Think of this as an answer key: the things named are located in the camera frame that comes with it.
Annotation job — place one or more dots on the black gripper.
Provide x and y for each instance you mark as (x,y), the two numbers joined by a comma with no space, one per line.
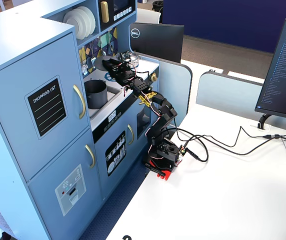
(116,69)

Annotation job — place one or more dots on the dark gray round lid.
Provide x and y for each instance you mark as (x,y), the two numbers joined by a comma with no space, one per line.
(99,63)

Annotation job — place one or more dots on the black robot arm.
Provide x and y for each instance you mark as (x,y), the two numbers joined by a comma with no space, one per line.
(164,112)

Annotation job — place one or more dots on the hanging toy utensil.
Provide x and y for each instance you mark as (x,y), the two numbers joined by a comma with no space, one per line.
(84,68)
(93,61)

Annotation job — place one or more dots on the clear round container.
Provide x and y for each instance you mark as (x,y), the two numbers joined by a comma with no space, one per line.
(134,59)

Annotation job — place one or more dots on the white toy sink basin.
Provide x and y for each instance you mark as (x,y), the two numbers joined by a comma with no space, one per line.
(111,96)

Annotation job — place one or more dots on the gray toy pot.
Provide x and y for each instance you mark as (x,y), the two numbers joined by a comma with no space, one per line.
(96,96)

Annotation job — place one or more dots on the gold stove knob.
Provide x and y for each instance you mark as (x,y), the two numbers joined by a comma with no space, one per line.
(154,77)

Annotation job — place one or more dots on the white toy plate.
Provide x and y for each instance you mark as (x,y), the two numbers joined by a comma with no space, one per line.
(70,23)
(93,20)
(85,21)

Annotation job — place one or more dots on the black Dell monitor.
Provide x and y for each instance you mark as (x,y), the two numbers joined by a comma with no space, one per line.
(158,41)

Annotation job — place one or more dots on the white chair back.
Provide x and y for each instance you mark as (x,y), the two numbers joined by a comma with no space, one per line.
(148,16)

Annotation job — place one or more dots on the light blue desk divider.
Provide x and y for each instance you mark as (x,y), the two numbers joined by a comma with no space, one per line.
(228,95)
(175,95)

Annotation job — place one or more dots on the black trash bin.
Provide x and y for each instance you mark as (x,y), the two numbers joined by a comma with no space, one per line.
(158,6)

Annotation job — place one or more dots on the light blue toy kitchen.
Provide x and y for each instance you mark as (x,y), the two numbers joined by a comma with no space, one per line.
(20,62)

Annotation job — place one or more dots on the dark blue partition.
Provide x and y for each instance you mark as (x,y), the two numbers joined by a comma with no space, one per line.
(233,22)

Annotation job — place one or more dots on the monitor showing code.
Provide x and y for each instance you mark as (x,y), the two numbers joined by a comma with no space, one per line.
(283,75)

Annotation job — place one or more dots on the red printed base mount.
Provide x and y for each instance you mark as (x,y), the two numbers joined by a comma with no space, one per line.
(166,173)

